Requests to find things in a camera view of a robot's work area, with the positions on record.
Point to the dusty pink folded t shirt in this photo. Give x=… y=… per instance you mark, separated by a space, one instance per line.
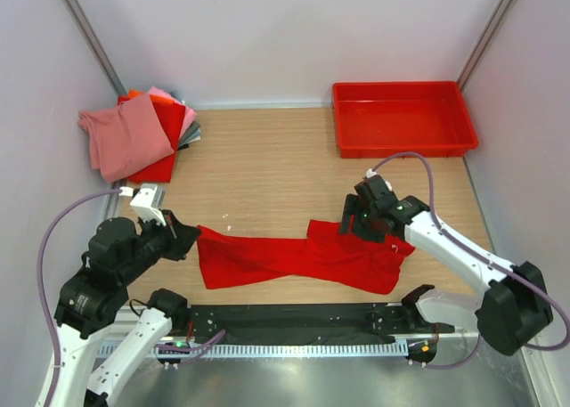
x=126 y=138

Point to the light pink folded t shirt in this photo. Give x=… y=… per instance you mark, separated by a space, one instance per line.
x=189 y=113

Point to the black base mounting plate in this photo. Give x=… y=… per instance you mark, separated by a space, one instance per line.
x=305 y=325

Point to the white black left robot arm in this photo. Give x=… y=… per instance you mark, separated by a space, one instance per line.
x=118 y=253

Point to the left aluminium frame post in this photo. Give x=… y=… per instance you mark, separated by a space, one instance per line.
x=93 y=42

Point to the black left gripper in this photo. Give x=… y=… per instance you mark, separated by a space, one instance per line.
x=181 y=237

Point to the grey folded t shirt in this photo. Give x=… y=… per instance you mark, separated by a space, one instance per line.
x=191 y=134

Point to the red t shirt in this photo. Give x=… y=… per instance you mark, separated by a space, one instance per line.
x=324 y=254
x=170 y=116

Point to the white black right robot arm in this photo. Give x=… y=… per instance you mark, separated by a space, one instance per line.
x=507 y=307

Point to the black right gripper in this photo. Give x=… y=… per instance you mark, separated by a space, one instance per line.
x=354 y=206

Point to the white slotted cable duct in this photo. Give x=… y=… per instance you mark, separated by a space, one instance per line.
x=397 y=349

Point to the right aluminium frame post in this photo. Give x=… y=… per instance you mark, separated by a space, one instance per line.
x=490 y=31

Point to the orange folded t shirt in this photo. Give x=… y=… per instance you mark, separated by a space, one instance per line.
x=133 y=93

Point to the red plastic tray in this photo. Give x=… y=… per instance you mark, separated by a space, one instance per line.
x=379 y=119

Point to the aluminium frame post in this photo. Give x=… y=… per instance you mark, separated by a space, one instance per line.
x=93 y=42
x=490 y=31

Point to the red folded t shirt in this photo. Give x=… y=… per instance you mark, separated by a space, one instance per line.
x=170 y=116

